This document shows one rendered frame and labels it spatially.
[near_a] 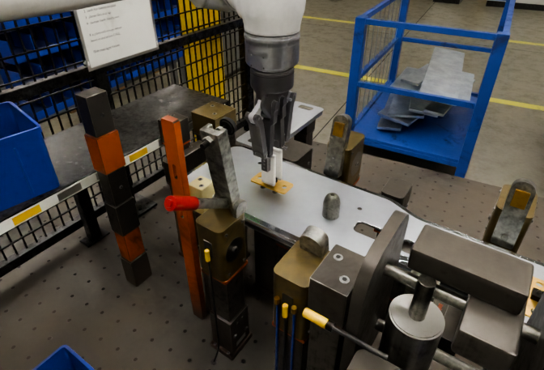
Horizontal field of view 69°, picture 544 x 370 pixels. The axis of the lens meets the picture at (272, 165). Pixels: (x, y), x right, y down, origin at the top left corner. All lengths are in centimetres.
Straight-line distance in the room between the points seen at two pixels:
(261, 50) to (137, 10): 58
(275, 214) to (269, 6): 37
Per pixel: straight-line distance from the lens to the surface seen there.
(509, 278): 46
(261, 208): 77
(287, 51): 65
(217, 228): 66
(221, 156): 59
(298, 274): 56
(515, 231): 81
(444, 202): 138
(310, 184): 84
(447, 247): 46
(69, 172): 91
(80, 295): 111
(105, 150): 84
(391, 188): 87
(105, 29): 111
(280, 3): 61
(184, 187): 72
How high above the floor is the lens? 149
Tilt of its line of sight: 33 degrees down
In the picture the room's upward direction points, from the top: straight up
